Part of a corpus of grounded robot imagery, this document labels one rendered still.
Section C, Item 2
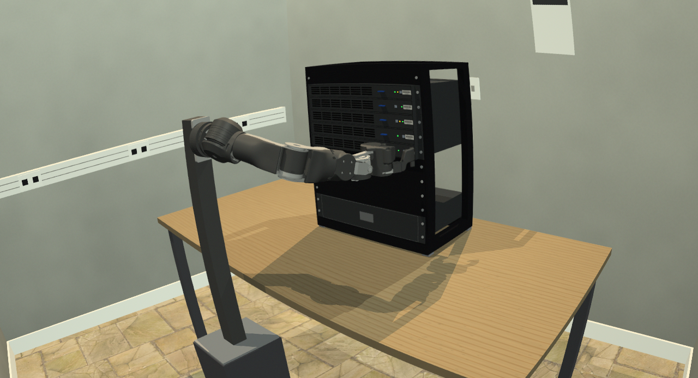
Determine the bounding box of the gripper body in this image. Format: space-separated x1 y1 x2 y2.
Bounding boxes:
353 142 395 177

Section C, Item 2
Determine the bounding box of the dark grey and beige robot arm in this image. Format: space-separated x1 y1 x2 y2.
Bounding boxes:
189 116 372 183

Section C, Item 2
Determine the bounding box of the black server rack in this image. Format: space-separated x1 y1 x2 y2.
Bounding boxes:
305 61 473 257

